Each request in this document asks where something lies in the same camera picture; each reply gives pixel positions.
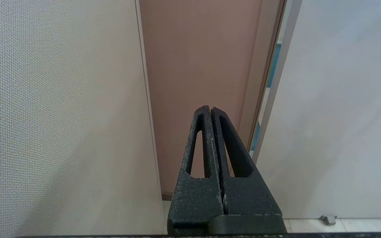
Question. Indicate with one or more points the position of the small metal door stop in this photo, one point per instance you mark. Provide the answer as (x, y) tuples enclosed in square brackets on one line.
[(328, 219)]

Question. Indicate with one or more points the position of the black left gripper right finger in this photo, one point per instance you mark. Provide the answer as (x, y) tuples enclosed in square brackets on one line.
[(253, 198)]

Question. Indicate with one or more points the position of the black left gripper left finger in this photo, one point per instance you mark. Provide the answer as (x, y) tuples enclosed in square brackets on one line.
[(193, 198)]

